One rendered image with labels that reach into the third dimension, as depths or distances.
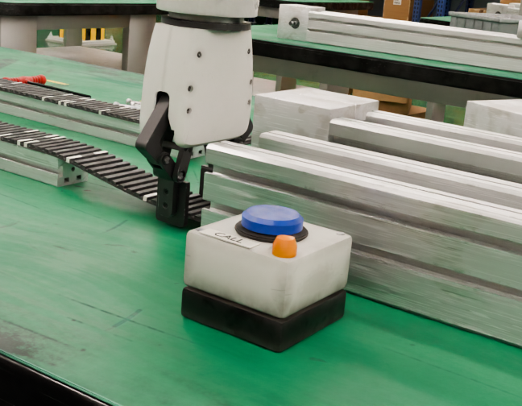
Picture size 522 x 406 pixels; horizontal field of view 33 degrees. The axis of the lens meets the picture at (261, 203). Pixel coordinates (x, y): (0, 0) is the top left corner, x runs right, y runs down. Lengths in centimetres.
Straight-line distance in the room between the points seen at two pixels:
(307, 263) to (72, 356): 15
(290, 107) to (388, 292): 30
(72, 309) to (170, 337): 7
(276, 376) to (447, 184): 23
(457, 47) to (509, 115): 138
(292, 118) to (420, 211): 30
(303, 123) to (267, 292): 36
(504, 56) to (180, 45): 166
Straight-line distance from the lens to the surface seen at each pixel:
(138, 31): 370
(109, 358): 53
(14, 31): 326
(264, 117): 89
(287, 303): 53
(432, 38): 236
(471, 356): 58
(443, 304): 62
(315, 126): 86
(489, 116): 99
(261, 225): 55
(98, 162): 85
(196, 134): 73
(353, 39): 245
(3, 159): 93
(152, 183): 82
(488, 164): 79
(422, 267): 63
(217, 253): 55
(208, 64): 72
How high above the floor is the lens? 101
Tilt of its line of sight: 16 degrees down
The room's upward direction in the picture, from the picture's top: 5 degrees clockwise
